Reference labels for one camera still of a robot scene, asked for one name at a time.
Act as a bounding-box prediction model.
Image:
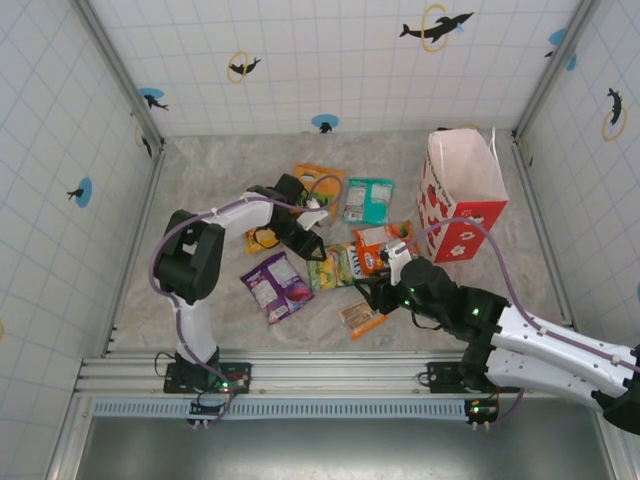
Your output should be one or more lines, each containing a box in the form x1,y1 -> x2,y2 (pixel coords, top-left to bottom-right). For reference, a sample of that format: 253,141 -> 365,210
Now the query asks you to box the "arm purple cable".
151,173 -> 346,426
397,217 -> 640,429

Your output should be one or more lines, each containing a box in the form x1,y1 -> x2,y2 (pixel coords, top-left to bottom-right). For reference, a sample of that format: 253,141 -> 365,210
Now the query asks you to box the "orange green Kirax snack bag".
293,163 -> 347,211

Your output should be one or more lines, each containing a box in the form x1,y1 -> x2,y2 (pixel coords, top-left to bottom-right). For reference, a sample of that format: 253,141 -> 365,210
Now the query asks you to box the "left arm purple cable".
151,173 -> 346,426

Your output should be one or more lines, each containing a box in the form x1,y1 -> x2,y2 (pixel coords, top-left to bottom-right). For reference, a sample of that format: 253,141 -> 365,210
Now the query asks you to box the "aluminium corner post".
510,0 -> 602,141
69,0 -> 167,151

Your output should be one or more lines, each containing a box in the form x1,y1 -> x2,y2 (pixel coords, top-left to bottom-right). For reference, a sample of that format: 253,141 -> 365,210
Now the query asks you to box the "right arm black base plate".
425,360 -> 501,395

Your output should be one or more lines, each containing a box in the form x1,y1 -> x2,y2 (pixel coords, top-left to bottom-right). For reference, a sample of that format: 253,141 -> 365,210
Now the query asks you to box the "small dolphin ring sticker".
133,123 -> 154,159
227,49 -> 263,84
601,87 -> 629,142

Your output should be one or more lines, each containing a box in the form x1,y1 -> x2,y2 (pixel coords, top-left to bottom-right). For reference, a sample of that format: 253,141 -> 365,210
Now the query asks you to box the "grey metal panel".
84,417 -> 616,480

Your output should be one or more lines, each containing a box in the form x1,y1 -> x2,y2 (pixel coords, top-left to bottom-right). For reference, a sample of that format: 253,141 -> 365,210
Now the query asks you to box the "black connector board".
188,398 -> 236,431
463,397 -> 501,431

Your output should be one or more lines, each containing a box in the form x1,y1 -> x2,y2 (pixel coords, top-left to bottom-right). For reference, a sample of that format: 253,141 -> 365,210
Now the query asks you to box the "teal snack pack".
341,175 -> 396,226

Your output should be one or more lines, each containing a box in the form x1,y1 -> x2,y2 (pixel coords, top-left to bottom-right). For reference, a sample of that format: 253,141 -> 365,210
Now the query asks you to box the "small orange brown snack bar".
338,298 -> 389,342

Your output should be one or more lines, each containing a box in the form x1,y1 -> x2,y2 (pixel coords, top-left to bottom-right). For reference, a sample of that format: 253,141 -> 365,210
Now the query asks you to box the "aluminium side rail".
510,137 -> 576,329
102,149 -> 167,356

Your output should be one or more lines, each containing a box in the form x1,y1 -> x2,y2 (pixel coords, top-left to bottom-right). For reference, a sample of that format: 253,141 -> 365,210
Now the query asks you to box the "purple snack bag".
239,251 -> 315,326

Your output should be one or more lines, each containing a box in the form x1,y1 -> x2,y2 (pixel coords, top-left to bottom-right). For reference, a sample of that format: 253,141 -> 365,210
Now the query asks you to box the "large dolphin ring sticker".
398,3 -> 475,54

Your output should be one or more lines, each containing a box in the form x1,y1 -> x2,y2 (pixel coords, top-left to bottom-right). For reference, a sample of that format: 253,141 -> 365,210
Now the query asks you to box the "orange white snack bag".
352,219 -> 416,278

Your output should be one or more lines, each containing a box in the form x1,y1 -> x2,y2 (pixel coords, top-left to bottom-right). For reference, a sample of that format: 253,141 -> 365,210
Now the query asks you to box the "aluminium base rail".
74,349 -> 621,400

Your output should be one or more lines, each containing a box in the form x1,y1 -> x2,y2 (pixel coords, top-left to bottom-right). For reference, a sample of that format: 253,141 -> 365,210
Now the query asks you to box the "left black connector board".
188,398 -> 236,431

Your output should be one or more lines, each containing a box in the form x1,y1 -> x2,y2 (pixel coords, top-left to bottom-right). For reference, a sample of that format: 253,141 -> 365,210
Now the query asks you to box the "right black connector board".
463,397 -> 501,431

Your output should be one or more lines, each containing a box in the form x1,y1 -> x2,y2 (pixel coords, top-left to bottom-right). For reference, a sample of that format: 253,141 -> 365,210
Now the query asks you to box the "red white paper bag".
416,127 -> 510,265

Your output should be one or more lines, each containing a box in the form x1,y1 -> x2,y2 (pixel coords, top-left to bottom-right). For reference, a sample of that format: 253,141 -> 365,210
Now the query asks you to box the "blue circle dolphin sticker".
138,87 -> 170,112
66,177 -> 94,209
543,28 -> 579,72
310,113 -> 340,135

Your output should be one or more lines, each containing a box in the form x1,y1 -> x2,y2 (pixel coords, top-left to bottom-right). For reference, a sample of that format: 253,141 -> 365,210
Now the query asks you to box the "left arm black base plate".
163,360 -> 254,395

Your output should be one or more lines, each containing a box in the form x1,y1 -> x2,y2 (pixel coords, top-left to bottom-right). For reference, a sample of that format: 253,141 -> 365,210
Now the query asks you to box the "green yellow snack bag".
305,242 -> 362,292

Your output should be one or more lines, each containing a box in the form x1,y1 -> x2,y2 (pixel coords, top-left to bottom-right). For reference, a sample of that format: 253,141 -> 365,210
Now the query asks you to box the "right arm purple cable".
397,217 -> 640,429

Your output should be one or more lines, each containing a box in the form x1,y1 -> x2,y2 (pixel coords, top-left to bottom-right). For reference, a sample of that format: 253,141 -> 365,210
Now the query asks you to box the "yellow chips bag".
243,225 -> 284,256

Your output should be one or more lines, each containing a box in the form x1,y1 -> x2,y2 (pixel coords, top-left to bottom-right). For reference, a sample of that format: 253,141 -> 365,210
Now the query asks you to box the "white slotted cable duct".
92,398 -> 474,420

